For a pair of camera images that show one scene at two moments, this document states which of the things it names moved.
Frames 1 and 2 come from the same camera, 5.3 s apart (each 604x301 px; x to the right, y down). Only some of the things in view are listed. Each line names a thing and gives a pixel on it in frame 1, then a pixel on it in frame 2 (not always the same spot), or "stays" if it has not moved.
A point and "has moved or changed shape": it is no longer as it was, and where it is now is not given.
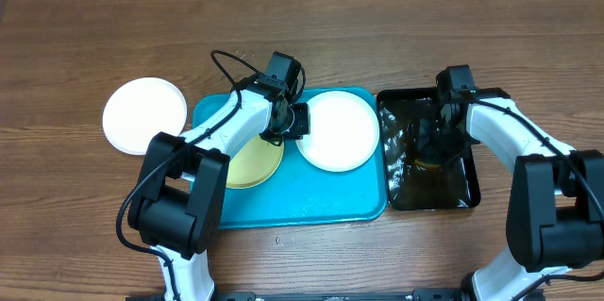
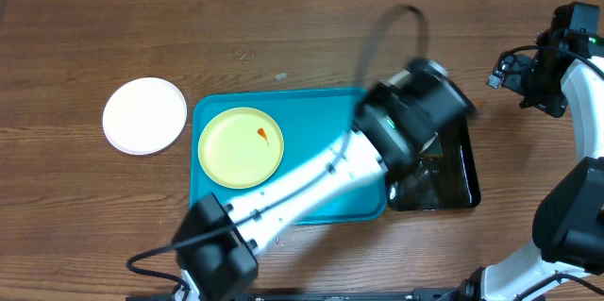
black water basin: (429, 168) stays
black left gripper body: (295, 125) to (393, 109)
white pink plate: (139, 108) stays
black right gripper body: (444, 143) to (533, 83)
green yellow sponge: (423, 165) has moved or changed shape
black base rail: (433, 294) stays
